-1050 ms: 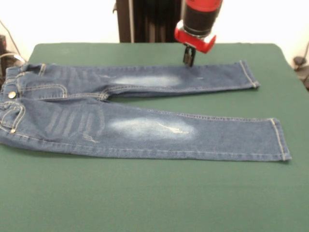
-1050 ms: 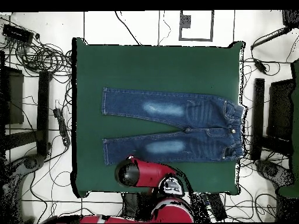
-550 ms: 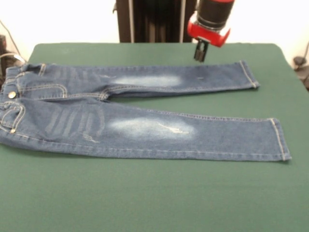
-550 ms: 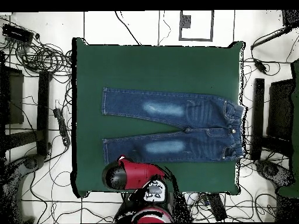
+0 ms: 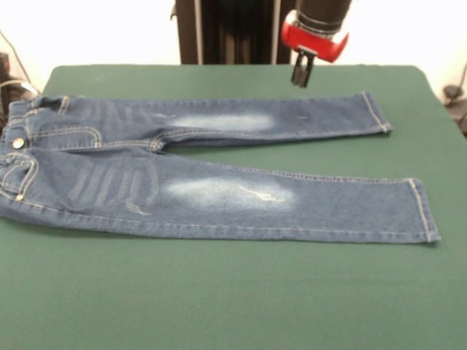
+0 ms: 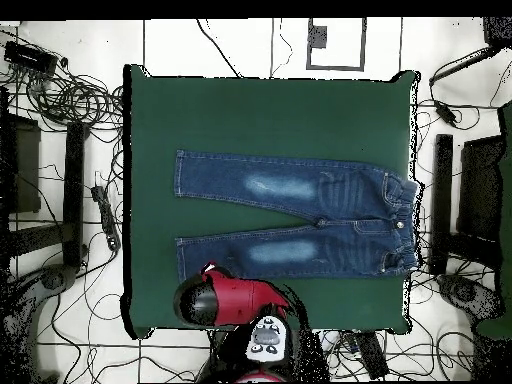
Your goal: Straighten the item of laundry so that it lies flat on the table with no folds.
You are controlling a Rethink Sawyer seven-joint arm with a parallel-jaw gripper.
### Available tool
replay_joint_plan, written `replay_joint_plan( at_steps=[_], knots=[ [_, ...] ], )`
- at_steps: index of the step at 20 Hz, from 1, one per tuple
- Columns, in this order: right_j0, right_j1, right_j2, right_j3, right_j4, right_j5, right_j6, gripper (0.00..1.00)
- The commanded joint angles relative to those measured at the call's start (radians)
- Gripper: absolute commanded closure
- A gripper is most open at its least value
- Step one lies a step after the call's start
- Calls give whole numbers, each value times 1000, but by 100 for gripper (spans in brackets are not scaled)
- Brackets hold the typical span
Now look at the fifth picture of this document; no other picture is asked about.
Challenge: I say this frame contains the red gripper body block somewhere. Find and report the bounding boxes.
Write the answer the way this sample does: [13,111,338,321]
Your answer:
[280,9,350,65]

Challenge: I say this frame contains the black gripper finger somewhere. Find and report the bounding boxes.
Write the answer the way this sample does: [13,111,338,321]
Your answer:
[301,53,317,89]
[290,49,306,87]

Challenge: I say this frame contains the blue denim jeans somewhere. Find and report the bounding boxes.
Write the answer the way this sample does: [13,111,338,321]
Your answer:
[0,90,441,244]

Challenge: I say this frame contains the black round stand base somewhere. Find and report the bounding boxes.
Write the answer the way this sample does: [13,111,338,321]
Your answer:
[442,61,467,138]

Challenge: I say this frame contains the dark green table cloth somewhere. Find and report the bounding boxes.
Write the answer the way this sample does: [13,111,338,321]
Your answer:
[0,64,467,350]

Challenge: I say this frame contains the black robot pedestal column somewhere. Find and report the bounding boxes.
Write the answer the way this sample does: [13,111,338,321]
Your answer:
[174,0,302,66]

